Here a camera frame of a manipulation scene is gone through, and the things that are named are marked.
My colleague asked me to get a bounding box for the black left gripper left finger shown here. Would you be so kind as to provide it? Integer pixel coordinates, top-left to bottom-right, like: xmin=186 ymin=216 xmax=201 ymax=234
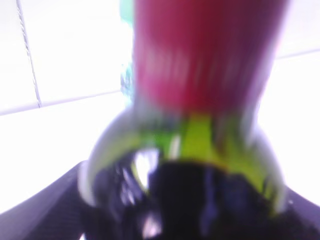
xmin=0 ymin=162 xmax=100 ymax=240

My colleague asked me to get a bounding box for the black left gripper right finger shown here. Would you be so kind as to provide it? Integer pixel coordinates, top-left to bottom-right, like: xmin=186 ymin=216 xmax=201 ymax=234
xmin=275 ymin=187 xmax=320 ymax=240

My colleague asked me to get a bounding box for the dark red wine bottle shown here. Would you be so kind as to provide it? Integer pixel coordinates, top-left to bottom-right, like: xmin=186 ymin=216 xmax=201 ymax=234
xmin=78 ymin=0 xmax=289 ymax=240

